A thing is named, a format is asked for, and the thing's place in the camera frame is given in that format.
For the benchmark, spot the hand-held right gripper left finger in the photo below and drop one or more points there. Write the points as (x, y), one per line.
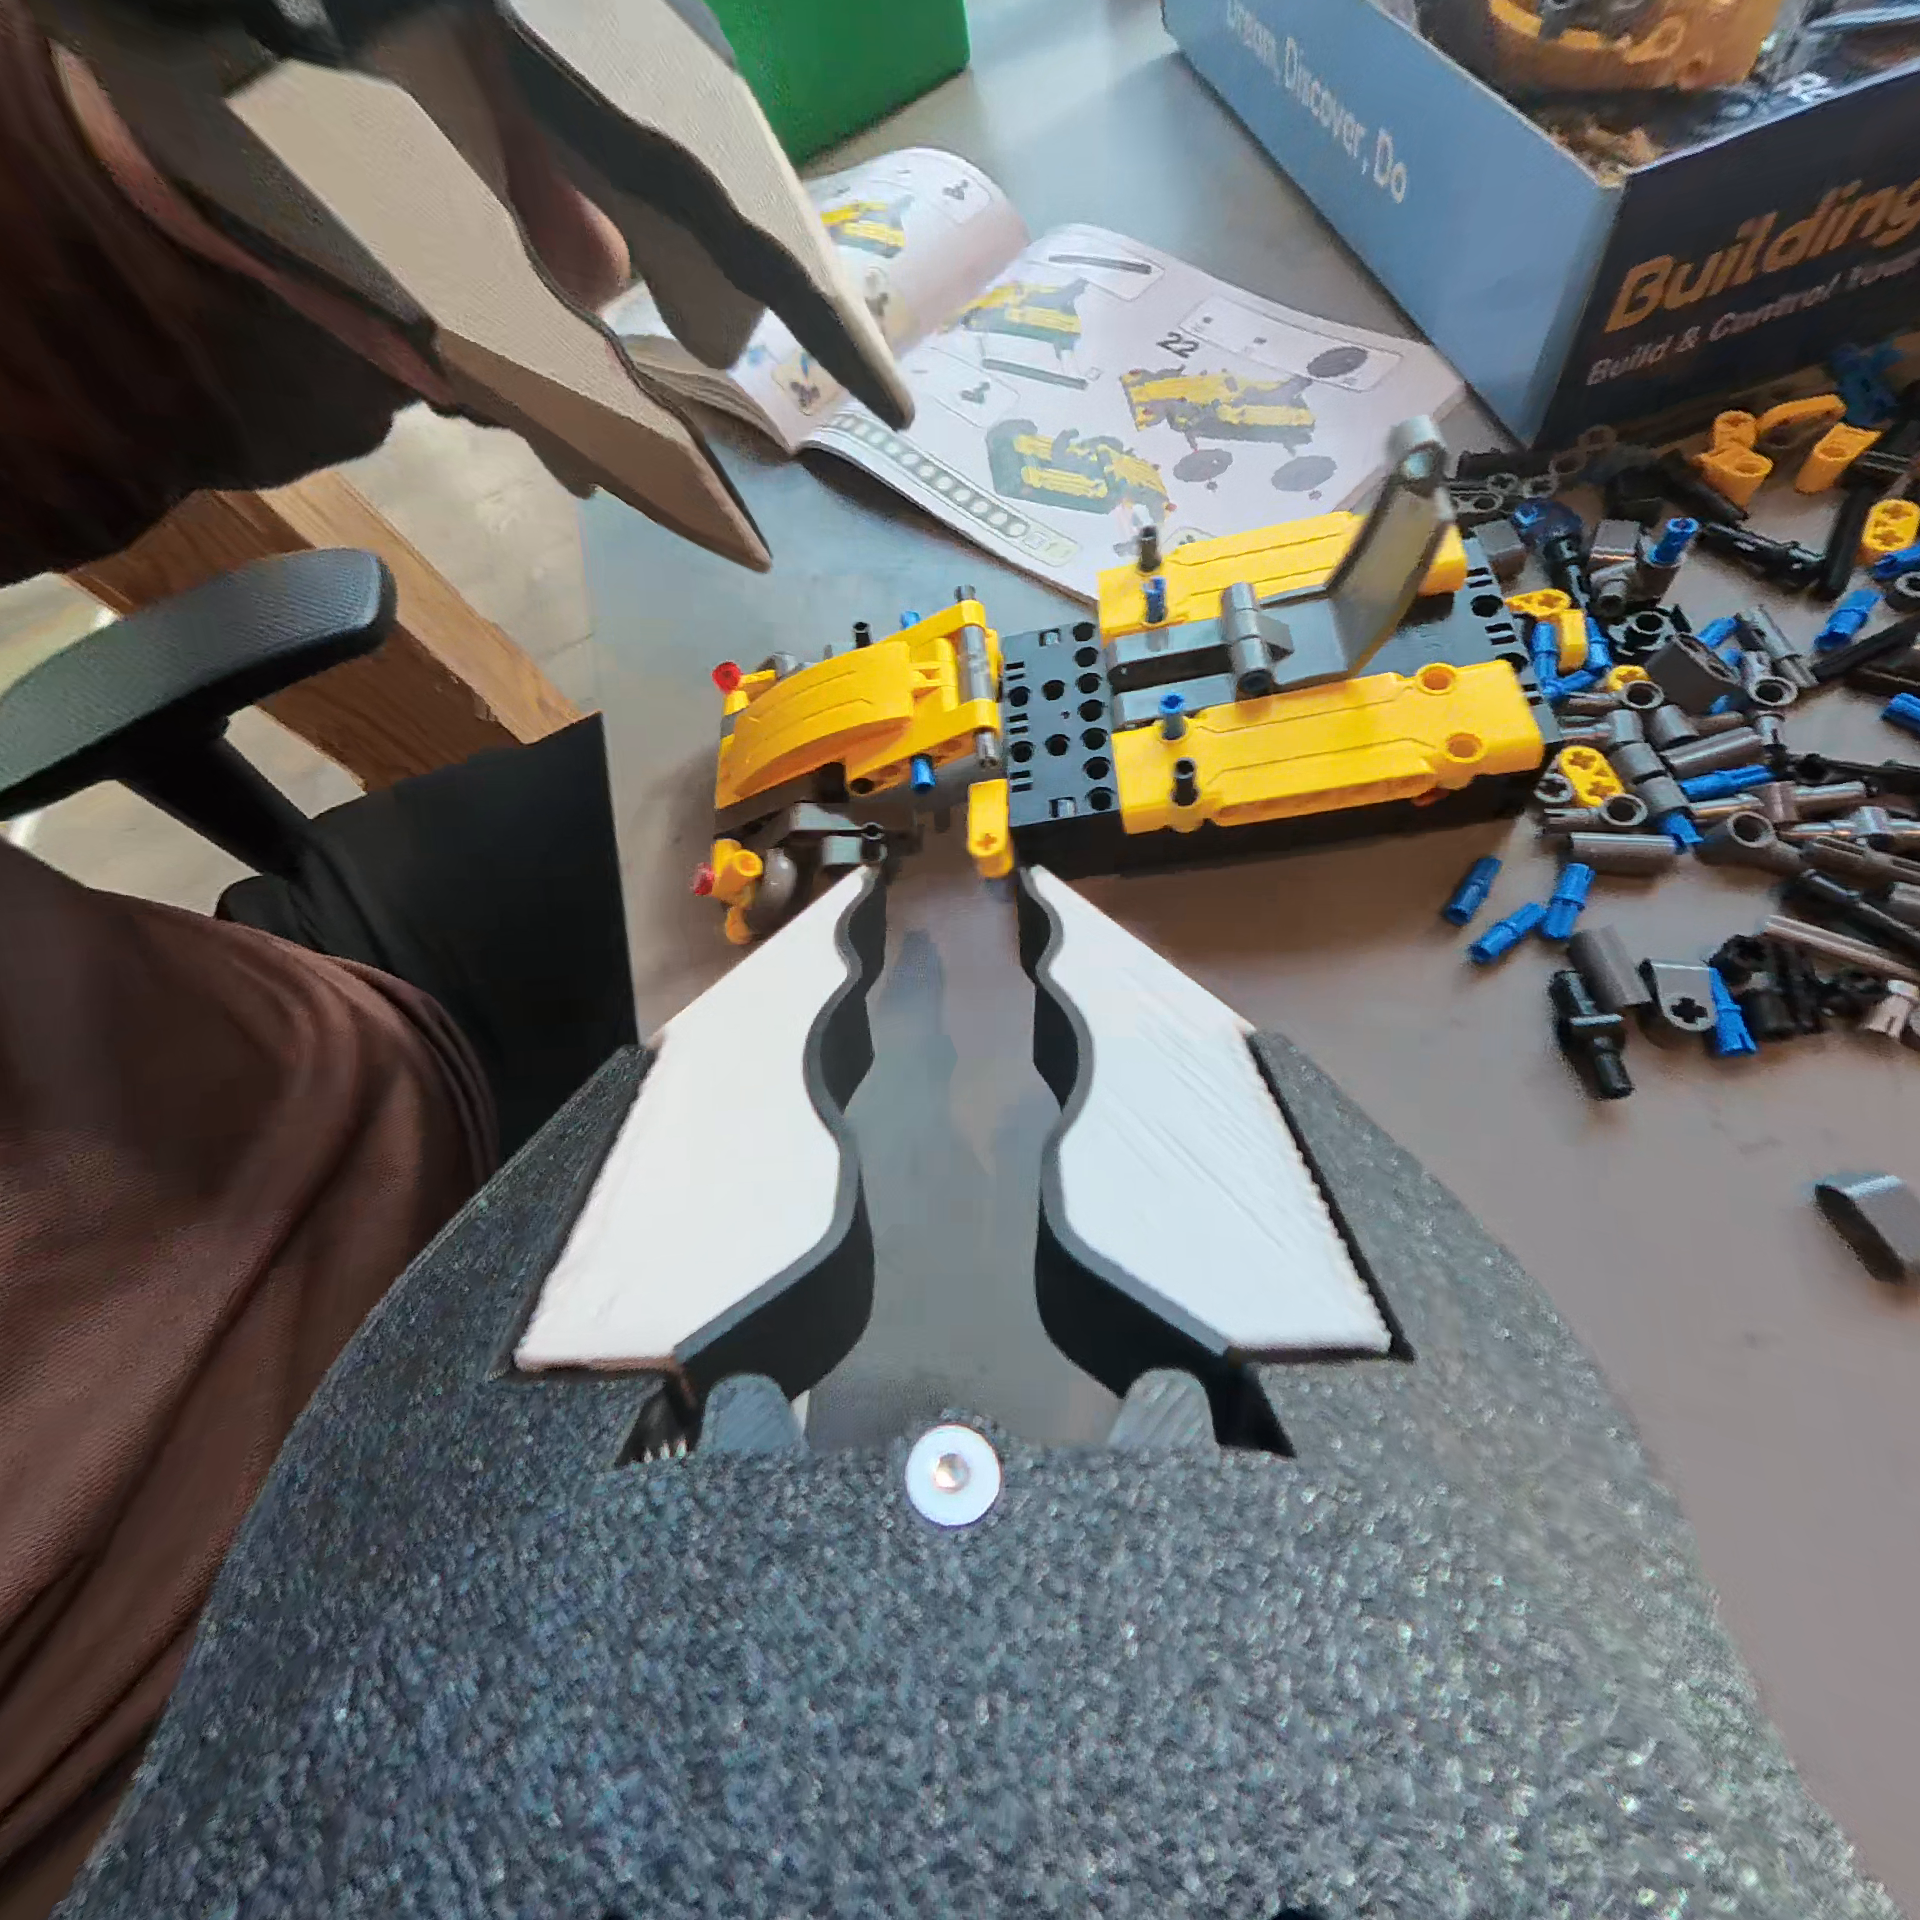
(706, 1200)

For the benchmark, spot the blue cardboard box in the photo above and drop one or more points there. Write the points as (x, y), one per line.
(1426, 197)

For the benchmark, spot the small yellow brick connector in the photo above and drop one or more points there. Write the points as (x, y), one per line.
(991, 826)

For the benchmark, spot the person's brown shirt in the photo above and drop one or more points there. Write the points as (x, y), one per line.
(197, 1276)

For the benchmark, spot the small grey oval brick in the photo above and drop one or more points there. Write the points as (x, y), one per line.
(1868, 1223)

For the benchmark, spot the green plastic bin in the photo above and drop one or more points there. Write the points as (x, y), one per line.
(856, 59)

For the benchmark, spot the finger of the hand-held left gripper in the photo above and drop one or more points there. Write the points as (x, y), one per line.
(706, 136)
(451, 269)

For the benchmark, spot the black and yellow brick assembly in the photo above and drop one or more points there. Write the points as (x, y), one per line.
(1321, 735)

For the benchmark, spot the yellow and grey brick module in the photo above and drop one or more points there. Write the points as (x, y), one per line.
(812, 719)

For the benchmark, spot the pile of loose brick pieces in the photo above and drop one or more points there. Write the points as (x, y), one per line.
(1725, 719)

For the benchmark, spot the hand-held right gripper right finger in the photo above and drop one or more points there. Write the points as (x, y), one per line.
(1216, 1200)

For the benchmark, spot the instruction booklet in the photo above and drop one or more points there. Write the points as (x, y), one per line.
(1080, 345)

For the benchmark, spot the wooden post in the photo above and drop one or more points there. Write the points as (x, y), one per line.
(406, 661)

